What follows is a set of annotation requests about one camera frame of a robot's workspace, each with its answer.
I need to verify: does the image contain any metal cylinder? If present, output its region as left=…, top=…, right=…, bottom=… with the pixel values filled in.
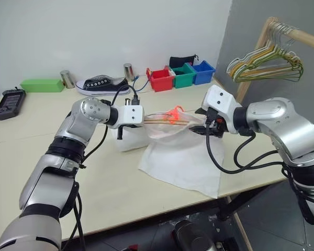
left=60, top=70, right=75, bottom=89
left=123, top=62, right=136, bottom=81

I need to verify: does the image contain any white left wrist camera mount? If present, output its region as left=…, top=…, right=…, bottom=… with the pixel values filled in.
left=110, top=97, right=145, bottom=129

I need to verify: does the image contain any black handheld controller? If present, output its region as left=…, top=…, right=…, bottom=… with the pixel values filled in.
left=0, top=87, right=27, bottom=121

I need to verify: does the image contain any green plastic bin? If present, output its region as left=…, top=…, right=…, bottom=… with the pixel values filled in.
left=168, top=62, right=197, bottom=89

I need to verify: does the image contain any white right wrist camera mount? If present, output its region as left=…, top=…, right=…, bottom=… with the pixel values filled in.
left=200, top=84, right=243, bottom=134

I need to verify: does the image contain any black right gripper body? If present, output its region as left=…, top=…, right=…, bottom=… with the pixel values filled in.
left=205, top=108, right=228, bottom=139

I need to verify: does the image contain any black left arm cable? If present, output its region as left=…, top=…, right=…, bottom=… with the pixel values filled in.
left=67, top=84, right=141, bottom=251

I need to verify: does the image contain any black drawstring pouch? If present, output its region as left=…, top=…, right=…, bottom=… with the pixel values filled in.
left=169, top=54, right=200, bottom=69

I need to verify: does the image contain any yellow wire hanger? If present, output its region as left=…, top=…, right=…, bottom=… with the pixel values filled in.
left=143, top=117, right=192, bottom=127
left=231, top=39, right=302, bottom=79

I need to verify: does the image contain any black table leg frame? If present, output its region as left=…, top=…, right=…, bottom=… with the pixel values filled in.
left=216, top=179, right=291, bottom=221

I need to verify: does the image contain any blue plastic bin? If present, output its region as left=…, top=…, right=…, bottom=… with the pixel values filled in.
left=190, top=60, right=216, bottom=85

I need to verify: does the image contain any red plastic bin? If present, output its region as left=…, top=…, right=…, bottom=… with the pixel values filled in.
left=145, top=66, right=176, bottom=93

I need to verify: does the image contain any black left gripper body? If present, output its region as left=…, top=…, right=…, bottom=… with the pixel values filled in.
left=116, top=124, right=141, bottom=141

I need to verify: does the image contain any white shorts orange drawstring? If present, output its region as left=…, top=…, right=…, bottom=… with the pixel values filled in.
left=109, top=109, right=226, bottom=199

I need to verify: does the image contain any black canvas sneaker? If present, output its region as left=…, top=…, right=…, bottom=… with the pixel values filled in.
left=75, top=75, right=130, bottom=96

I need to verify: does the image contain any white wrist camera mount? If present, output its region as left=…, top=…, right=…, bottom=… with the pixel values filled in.
left=200, top=84, right=243, bottom=134
left=110, top=97, right=145, bottom=129

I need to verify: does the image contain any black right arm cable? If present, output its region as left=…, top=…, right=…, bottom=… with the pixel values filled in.
left=205, top=109, right=286, bottom=175

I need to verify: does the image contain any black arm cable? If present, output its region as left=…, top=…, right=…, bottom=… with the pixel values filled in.
left=67, top=84, right=141, bottom=251
left=205, top=109, right=286, bottom=175

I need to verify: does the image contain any dark rounded red-edged shape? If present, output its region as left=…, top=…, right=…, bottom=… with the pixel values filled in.
left=127, top=242, right=145, bottom=251

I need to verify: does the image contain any green rectangular box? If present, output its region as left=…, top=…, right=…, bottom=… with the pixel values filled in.
left=20, top=78, right=65, bottom=94

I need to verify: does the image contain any white wire hanger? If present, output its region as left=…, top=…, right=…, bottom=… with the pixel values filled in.
left=226, top=22, right=297, bottom=77

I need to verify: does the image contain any blue cable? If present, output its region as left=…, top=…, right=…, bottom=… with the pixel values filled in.
left=131, top=75, right=151, bottom=93

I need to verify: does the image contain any orange drawstring cord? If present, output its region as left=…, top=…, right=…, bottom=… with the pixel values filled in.
left=165, top=105, right=185, bottom=126

